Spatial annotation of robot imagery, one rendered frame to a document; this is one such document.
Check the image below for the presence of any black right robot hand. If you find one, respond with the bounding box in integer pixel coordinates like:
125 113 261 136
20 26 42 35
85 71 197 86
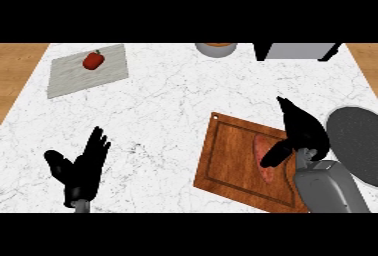
258 95 330 169

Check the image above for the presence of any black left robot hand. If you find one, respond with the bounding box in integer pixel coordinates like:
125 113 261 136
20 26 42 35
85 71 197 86
42 125 112 209

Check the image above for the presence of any reddish sweet potato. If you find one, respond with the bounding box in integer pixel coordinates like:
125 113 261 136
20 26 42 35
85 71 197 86
252 134 280 185

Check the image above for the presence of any dark grey pan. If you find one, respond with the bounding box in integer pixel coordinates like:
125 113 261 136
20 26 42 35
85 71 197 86
324 105 378 188

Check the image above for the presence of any brown wooden cutting board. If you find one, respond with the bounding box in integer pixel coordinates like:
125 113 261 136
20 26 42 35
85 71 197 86
191 111 310 214

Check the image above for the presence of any grey placemat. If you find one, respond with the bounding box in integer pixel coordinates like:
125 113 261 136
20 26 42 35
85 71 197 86
45 43 131 100

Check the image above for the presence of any grey round container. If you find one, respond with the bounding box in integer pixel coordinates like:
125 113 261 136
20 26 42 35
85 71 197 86
193 42 239 59

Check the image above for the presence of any red bell pepper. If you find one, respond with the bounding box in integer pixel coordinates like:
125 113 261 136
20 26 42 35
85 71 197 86
81 49 106 71

